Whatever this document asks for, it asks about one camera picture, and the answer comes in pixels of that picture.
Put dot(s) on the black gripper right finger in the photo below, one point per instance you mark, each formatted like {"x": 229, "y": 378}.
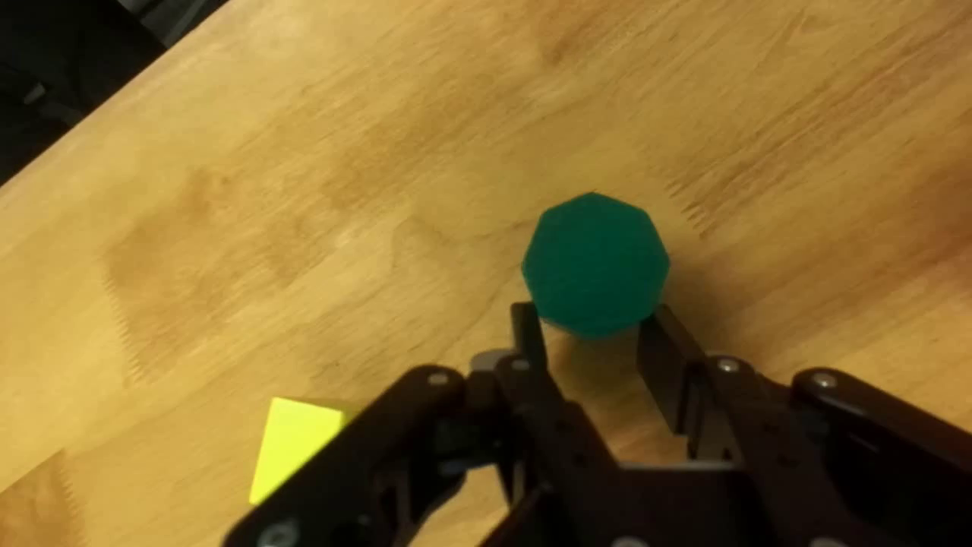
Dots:
{"x": 670, "y": 367}

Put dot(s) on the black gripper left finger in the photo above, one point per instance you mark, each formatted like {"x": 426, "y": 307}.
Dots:
{"x": 528, "y": 350}

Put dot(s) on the yellow cube block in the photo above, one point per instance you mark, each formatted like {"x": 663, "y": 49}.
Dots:
{"x": 293, "y": 435}

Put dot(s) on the green cylinder block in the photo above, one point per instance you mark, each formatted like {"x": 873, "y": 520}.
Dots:
{"x": 596, "y": 266}

